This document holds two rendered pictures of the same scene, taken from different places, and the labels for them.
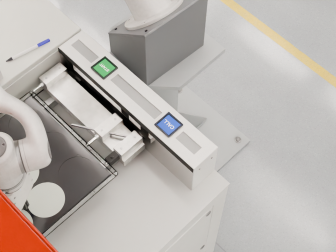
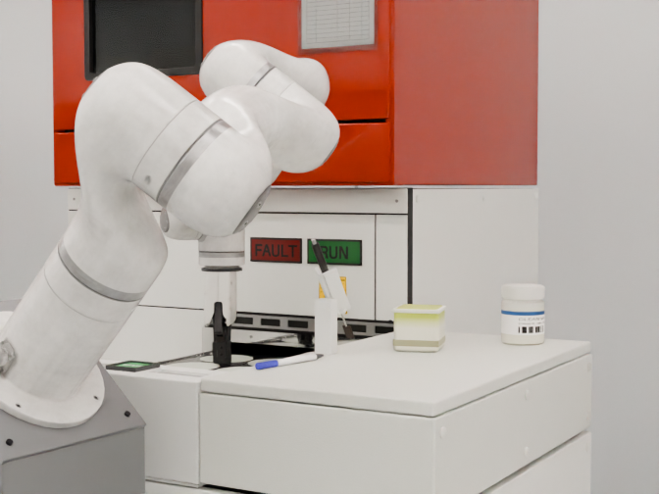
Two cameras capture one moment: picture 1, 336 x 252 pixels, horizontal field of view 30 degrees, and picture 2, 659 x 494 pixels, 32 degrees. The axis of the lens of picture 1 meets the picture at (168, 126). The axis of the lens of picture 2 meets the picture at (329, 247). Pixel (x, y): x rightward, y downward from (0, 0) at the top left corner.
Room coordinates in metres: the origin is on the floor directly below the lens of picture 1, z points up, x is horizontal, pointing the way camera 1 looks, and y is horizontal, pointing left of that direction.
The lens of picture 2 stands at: (2.67, 0.05, 1.22)
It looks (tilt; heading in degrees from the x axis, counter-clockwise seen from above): 3 degrees down; 166
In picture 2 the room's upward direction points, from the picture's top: straight up
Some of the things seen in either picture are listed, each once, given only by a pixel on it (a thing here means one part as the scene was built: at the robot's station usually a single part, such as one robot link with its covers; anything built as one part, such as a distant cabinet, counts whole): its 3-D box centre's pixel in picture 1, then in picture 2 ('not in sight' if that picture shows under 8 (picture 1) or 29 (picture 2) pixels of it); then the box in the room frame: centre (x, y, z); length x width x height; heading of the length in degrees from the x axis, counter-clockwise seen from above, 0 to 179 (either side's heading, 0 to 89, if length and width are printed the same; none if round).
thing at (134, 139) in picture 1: (128, 144); not in sight; (0.80, 0.11, 0.89); 0.08 x 0.03 x 0.03; 136
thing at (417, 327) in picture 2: not in sight; (419, 327); (0.97, 0.64, 1.00); 0.07 x 0.07 x 0.07; 61
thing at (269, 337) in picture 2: not in sight; (297, 358); (0.55, 0.53, 0.89); 0.44 x 0.02 x 0.10; 46
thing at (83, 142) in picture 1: (72, 131); not in sight; (0.84, 0.27, 0.90); 0.38 x 0.01 x 0.01; 46
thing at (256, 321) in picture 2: not in sight; (298, 323); (0.55, 0.53, 0.96); 0.44 x 0.01 x 0.02; 46
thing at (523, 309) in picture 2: not in sight; (523, 314); (0.94, 0.82, 1.01); 0.07 x 0.07 x 0.10
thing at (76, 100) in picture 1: (91, 115); not in sight; (0.91, 0.22, 0.87); 0.36 x 0.08 x 0.03; 46
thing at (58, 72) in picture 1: (53, 75); not in sight; (1.03, 0.34, 0.89); 0.08 x 0.03 x 0.03; 136
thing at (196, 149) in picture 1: (135, 108); (68, 408); (0.93, 0.09, 0.89); 0.55 x 0.09 x 0.14; 46
